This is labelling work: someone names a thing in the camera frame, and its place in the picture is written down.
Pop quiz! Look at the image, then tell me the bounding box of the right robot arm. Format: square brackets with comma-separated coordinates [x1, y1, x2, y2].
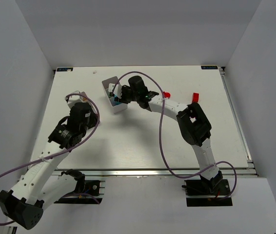
[108, 76, 223, 192]

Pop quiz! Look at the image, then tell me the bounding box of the small red sloped lego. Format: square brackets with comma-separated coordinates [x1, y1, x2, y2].
[163, 92, 171, 98]

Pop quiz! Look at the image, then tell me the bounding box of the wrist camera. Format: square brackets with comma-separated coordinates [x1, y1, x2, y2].
[108, 83, 122, 98]
[65, 91, 88, 109]

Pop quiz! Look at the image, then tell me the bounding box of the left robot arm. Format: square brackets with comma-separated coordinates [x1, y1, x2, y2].
[0, 102, 97, 230]

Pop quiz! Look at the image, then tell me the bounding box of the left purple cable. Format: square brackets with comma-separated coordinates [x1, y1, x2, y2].
[0, 94, 101, 225]

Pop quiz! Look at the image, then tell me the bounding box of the white right sorting container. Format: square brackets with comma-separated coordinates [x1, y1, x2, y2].
[102, 76, 128, 114]

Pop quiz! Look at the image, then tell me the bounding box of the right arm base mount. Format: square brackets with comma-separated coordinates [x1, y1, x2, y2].
[182, 179, 233, 207]

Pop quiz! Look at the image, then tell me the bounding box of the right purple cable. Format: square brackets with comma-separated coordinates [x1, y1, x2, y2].
[112, 71, 238, 199]

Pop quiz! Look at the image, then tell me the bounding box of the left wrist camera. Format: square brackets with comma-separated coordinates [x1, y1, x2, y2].
[65, 91, 88, 109]

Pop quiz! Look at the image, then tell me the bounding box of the purple cable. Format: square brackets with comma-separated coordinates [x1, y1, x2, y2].
[0, 94, 101, 225]
[112, 71, 238, 199]

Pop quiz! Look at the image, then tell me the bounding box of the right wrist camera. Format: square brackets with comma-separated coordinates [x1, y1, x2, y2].
[108, 83, 122, 98]

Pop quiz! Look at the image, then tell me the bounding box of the blue round toy piece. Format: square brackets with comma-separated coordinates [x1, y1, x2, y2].
[114, 96, 119, 103]

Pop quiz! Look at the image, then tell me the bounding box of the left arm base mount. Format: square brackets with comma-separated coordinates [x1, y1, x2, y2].
[54, 169, 105, 205]

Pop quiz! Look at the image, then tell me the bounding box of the red lego brick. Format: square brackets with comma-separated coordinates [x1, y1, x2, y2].
[192, 93, 200, 103]

